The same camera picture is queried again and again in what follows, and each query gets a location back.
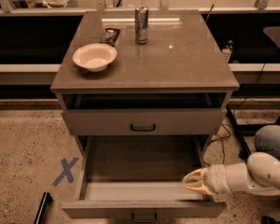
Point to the black object bottom right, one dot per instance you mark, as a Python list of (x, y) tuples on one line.
[(269, 220)]

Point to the person leg in jeans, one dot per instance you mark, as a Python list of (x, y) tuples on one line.
[(267, 139)]

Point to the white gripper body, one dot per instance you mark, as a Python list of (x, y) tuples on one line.
[(215, 179)]

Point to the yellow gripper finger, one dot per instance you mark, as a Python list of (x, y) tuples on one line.
[(199, 189), (195, 178)]

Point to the white bowl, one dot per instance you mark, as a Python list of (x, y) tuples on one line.
[(95, 57)]

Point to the black bar on floor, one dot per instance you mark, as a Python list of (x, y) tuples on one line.
[(46, 200)]

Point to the small spray bottle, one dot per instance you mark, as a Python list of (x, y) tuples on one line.
[(227, 50)]

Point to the silver blue drink can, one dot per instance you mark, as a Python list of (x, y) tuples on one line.
[(141, 24)]

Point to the grey drawer cabinet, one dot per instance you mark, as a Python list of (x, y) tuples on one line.
[(181, 56)]

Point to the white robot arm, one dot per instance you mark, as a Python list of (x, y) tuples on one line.
[(259, 175)]

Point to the grey drawer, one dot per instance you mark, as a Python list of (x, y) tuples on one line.
[(143, 113), (139, 178)]

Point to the blue tape cross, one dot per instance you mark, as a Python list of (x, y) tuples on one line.
[(66, 172)]

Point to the black stand leg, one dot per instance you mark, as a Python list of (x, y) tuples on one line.
[(245, 152)]

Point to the black snack packet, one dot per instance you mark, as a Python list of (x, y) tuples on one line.
[(110, 36)]

